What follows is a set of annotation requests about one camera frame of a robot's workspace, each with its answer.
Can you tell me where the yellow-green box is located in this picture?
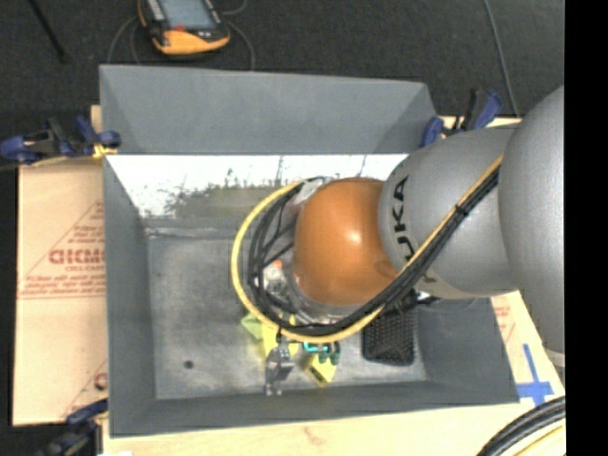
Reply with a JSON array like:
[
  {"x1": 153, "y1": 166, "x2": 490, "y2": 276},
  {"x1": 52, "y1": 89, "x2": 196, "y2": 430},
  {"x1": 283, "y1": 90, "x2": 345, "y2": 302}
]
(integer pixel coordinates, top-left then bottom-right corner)
[{"x1": 240, "y1": 313, "x2": 340, "y2": 390}]

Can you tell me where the grey metal bin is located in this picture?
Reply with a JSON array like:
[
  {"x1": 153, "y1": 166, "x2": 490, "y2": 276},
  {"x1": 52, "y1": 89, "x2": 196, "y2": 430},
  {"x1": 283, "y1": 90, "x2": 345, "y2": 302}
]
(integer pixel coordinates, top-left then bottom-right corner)
[{"x1": 98, "y1": 64, "x2": 521, "y2": 438}]

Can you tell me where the brown cardboard board red print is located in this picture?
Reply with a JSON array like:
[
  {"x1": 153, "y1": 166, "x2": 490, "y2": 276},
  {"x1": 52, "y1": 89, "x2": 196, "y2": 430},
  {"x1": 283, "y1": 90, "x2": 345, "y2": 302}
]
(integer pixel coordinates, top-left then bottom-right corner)
[{"x1": 11, "y1": 155, "x2": 566, "y2": 428}]

